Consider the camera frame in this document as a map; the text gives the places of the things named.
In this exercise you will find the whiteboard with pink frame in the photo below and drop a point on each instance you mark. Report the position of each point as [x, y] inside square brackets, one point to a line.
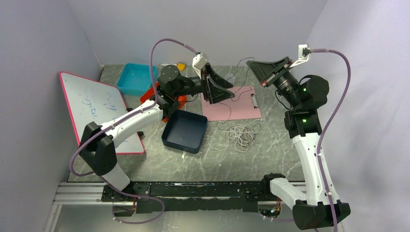
[90, 101]

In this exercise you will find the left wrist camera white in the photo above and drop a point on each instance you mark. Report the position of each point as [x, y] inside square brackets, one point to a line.
[198, 62]

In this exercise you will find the teal plastic tray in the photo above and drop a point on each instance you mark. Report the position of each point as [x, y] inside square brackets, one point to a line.
[135, 79]

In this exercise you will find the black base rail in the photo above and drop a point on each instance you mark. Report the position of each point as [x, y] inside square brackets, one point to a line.
[149, 197]

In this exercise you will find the pink clipboard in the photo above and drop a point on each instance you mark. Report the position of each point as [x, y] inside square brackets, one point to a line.
[243, 106]

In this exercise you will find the small clear plastic cup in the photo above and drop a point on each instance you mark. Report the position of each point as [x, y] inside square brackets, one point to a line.
[230, 78]

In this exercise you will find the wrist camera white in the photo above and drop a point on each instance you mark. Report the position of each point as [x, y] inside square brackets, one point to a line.
[198, 62]
[303, 55]

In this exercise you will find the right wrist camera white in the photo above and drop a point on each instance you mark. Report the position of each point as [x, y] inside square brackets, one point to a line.
[303, 55]

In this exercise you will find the dark blue plastic tray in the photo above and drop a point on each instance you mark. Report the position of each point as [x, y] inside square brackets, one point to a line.
[185, 131]

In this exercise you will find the orange plastic tray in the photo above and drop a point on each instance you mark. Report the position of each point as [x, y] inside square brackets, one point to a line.
[181, 99]

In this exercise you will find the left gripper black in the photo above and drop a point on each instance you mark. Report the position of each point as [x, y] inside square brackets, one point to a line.
[212, 92]

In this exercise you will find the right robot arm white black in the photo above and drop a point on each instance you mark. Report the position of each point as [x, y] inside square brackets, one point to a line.
[320, 205]

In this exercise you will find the yellow cube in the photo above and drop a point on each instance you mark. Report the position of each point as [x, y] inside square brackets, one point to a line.
[181, 66]

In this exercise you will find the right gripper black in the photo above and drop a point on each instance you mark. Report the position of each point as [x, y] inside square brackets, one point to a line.
[262, 70]

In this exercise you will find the aluminium frame rail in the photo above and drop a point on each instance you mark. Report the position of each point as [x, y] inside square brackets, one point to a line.
[90, 194]

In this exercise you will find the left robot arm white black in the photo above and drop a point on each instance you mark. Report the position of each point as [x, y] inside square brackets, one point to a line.
[99, 142]

